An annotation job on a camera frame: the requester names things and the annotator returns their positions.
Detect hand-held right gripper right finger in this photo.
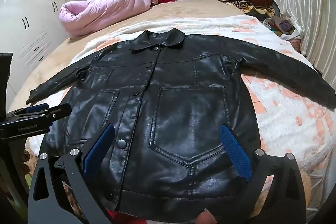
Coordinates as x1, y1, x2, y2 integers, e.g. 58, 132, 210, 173
218, 124, 307, 224

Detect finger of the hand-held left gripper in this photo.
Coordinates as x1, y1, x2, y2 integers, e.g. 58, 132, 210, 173
16, 103, 50, 115
39, 103, 72, 121

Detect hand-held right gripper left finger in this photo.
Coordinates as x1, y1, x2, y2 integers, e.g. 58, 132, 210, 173
28, 123, 116, 224

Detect black leather jacket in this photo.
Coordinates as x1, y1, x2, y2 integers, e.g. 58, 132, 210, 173
26, 28, 336, 216

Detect small heap of dark clothes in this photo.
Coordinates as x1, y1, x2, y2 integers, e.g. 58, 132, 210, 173
264, 15, 300, 37

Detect person's right hand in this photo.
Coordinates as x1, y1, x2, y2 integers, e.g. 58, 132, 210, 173
197, 208, 218, 224

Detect white and orange printed blanket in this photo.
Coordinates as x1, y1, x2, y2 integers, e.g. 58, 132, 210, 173
29, 14, 336, 174

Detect white wardrobe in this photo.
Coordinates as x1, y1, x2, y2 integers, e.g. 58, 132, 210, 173
0, 0, 66, 109

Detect pink quilt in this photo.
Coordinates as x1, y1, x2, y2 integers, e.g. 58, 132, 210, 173
59, 0, 159, 39

